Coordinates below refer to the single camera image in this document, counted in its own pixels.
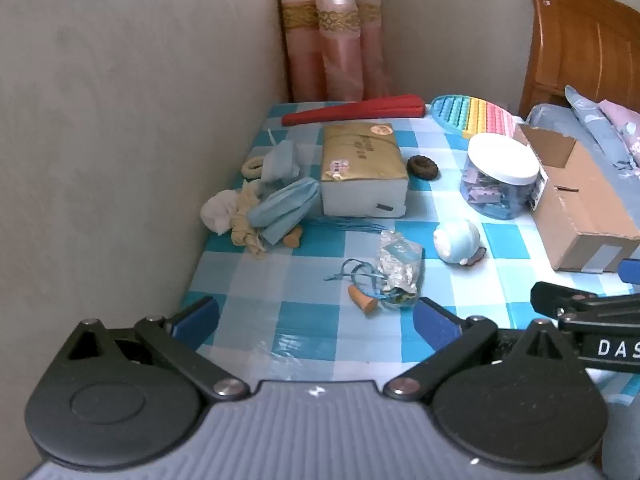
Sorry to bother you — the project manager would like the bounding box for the white cloth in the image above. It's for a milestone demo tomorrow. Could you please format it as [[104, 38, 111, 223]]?
[[201, 189, 246, 235]]

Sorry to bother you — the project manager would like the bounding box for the pale blue face mask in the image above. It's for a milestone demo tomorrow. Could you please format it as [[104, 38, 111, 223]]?
[[260, 130, 304, 184]]

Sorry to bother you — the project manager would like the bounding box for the pink curtain with gold band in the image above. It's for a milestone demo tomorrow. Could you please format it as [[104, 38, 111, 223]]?
[[275, 0, 392, 103]]

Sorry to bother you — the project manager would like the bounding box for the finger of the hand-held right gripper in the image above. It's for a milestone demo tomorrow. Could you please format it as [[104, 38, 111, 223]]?
[[530, 281, 640, 333], [618, 258, 640, 287]]

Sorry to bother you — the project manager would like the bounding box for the blue floral bed sheet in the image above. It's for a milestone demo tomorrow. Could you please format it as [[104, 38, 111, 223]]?
[[525, 104, 575, 129]]

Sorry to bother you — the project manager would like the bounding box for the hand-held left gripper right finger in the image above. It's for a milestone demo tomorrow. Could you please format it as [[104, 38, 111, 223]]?
[[382, 296, 583, 403]]

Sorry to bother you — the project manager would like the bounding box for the cardboard box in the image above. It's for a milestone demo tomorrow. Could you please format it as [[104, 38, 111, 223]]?
[[514, 122, 640, 273]]

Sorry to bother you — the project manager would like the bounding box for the blue checkered tablecloth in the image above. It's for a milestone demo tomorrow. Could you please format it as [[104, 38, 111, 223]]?
[[177, 102, 640, 411]]

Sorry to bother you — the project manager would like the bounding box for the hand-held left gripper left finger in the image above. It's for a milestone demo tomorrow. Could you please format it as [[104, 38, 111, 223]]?
[[60, 296, 251, 403]]

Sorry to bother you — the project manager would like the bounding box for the brown hair scrunchie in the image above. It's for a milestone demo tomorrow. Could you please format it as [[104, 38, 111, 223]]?
[[406, 155, 440, 179]]

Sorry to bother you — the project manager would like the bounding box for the crumpled foil packet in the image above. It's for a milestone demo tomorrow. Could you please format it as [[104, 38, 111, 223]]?
[[375, 230, 426, 307]]

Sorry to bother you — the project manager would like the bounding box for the beige hair tie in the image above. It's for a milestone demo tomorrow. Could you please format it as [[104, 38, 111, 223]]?
[[241, 156, 267, 180]]

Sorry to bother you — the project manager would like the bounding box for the wooden bed headboard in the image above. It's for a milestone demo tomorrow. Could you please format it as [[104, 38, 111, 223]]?
[[517, 0, 640, 121]]

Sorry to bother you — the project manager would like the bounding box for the blue floral pillow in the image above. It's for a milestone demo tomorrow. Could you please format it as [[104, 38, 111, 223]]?
[[565, 85, 640, 181]]

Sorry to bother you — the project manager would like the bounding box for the blue ribbon string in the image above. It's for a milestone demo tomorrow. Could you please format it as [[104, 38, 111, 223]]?
[[324, 258, 396, 312]]

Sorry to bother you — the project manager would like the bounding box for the red folded fan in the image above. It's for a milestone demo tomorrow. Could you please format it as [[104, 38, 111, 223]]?
[[281, 94, 427, 127]]

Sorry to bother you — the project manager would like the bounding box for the beige knotted stocking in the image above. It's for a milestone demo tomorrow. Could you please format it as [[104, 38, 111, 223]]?
[[231, 182, 269, 261]]

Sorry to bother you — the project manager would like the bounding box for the gold wrapped tissue pack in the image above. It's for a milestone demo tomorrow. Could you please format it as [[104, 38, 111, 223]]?
[[320, 121, 410, 218]]

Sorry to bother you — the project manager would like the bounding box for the rainbow pop bubble toy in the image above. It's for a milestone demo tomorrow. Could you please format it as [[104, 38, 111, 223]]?
[[430, 94, 525, 140]]

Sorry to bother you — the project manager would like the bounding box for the clear jar with white lid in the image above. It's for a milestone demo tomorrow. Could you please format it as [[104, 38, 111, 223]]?
[[460, 132, 543, 220]]

